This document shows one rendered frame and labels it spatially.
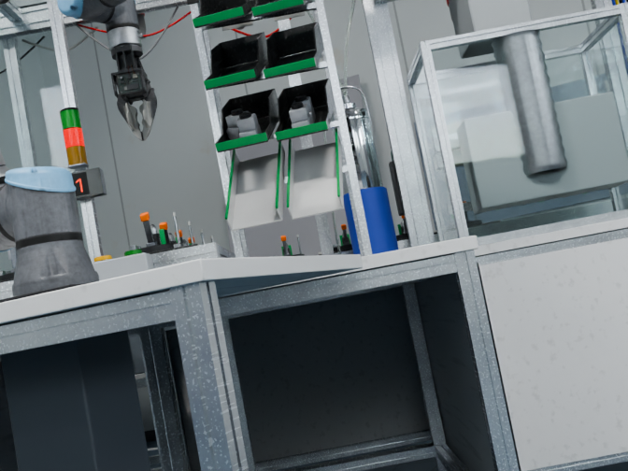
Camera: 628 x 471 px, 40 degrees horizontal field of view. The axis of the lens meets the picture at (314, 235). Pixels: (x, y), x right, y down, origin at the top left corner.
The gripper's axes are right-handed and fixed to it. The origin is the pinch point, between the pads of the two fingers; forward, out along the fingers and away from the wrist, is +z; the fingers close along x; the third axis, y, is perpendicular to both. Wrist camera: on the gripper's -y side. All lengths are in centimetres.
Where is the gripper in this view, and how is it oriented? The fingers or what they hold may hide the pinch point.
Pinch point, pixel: (143, 135)
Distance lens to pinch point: 203.8
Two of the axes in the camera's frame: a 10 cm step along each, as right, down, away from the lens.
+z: 1.9, 9.8, -0.8
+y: -0.1, -0.8, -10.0
